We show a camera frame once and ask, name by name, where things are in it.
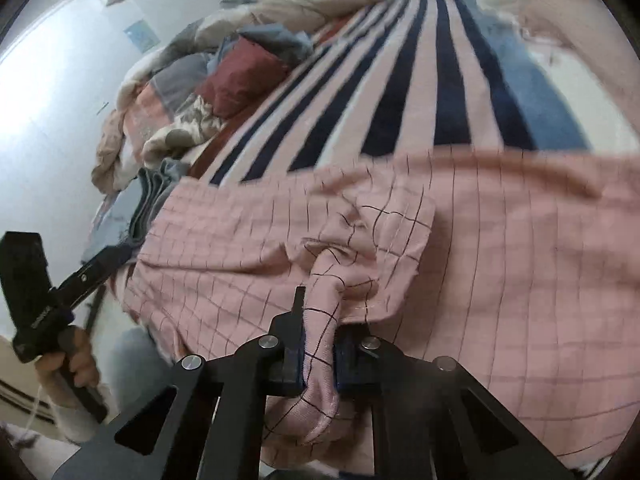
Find beige grey patterned garment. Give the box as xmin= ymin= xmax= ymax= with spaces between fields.
xmin=142 ymin=94 xmax=227 ymax=168

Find blue wall poster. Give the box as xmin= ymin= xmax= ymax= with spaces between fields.
xmin=124 ymin=20 xmax=160 ymax=53

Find grey-blue folded pants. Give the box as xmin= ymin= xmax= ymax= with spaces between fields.
xmin=81 ymin=158 xmax=190 ymax=263

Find left hand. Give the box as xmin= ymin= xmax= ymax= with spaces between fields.
xmin=35 ymin=327 xmax=101 ymax=408

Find crumpled patterned duvet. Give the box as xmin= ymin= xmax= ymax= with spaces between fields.
xmin=91 ymin=0 xmax=383 ymax=195

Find striped pink navy blanket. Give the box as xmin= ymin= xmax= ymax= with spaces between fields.
xmin=186 ymin=0 xmax=640 ymax=189

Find dark red folded garment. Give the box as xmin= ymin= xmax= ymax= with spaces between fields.
xmin=195 ymin=37 xmax=291 ymax=119

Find pink beige pillow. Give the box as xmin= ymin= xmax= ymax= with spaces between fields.
xmin=476 ymin=0 xmax=639 ymax=129

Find pink checked pants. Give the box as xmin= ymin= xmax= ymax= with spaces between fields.
xmin=120 ymin=148 xmax=639 ymax=472

